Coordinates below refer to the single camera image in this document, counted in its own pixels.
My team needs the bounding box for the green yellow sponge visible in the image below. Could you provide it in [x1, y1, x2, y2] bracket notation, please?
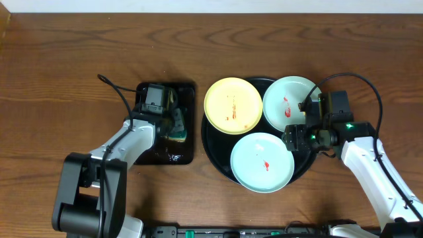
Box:
[167, 130, 187, 143]

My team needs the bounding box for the light blue plate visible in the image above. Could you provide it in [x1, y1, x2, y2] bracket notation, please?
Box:
[263, 76, 315, 132]
[230, 132, 295, 194]

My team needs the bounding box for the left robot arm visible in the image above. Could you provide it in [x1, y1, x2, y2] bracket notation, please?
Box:
[52, 84, 178, 238]

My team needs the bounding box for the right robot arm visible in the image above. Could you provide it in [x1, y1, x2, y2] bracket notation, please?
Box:
[282, 91, 422, 237]

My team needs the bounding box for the black rectangular water tray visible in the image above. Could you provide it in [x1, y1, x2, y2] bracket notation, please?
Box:
[135, 82, 196, 165]

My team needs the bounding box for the yellow plate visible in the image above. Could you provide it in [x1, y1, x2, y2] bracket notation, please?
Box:
[204, 77, 263, 135]

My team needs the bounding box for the left black cable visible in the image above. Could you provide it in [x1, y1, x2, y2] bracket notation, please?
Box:
[96, 73, 143, 238]

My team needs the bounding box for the black cable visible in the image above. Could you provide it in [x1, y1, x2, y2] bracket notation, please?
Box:
[297, 72, 423, 222]
[96, 73, 143, 238]

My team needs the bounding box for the right black cable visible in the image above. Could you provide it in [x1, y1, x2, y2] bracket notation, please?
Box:
[297, 72, 423, 222]

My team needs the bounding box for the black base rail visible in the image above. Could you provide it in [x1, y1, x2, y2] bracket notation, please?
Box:
[145, 225, 381, 238]

